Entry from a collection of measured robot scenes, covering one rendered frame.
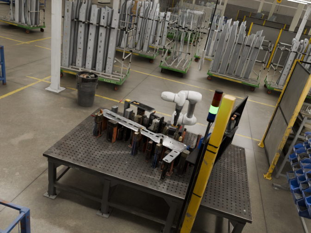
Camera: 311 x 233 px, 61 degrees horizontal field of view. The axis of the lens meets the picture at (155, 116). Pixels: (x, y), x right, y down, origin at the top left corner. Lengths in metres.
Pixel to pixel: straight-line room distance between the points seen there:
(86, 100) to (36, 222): 3.31
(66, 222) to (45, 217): 0.27
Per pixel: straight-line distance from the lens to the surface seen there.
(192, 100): 3.71
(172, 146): 3.40
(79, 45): 7.92
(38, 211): 3.82
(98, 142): 3.79
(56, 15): 6.63
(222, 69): 10.27
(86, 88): 6.13
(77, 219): 3.70
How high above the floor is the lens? 2.76
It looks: 26 degrees down
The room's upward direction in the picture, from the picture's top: 11 degrees clockwise
